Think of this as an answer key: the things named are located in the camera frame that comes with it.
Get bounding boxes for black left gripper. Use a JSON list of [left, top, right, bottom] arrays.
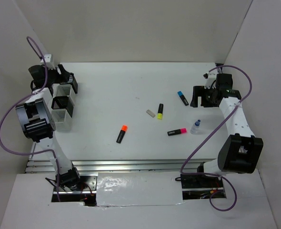
[[40, 64, 70, 85]]

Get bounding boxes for clear glue bottle blue cap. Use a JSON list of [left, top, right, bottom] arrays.
[[190, 120, 201, 134]]

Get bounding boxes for orange cap black highlighter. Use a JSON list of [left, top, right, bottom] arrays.
[[116, 125, 128, 144]]

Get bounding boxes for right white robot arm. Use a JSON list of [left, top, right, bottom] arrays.
[[191, 73, 263, 187]]

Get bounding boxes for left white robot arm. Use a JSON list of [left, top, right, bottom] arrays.
[[15, 64, 82, 191]]

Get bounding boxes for far black mesh container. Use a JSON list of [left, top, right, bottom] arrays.
[[60, 75, 78, 94]]

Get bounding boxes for black mesh container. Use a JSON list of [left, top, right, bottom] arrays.
[[51, 96, 74, 117], [60, 75, 78, 94]]

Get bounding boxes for far white mesh container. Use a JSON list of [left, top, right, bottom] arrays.
[[53, 83, 76, 106]]

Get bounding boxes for white mesh container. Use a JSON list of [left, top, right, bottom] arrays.
[[53, 83, 76, 106], [51, 109, 72, 132]]

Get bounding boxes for blue cap black highlighter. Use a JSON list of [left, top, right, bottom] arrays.
[[177, 91, 189, 106]]

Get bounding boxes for near black mesh container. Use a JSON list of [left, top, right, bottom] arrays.
[[51, 96, 74, 117]]

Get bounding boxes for pink cap black highlighter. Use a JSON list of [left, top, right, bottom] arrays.
[[167, 128, 187, 136]]

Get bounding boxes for near white mesh container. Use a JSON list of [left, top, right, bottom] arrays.
[[51, 109, 72, 132]]

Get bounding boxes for yellow cap black highlighter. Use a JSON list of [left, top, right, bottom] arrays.
[[157, 104, 164, 120]]

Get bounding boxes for white eraser block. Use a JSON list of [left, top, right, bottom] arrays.
[[146, 110, 155, 118]]

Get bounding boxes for white foil cover plate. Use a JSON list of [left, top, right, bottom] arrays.
[[96, 172, 184, 207]]

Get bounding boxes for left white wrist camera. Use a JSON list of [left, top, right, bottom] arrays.
[[40, 54, 56, 70]]

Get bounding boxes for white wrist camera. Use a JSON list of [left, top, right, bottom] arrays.
[[203, 72, 216, 89], [40, 54, 56, 70]]

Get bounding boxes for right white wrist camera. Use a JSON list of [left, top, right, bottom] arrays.
[[203, 72, 216, 89]]

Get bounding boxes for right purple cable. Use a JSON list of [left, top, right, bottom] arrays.
[[180, 64, 253, 212]]

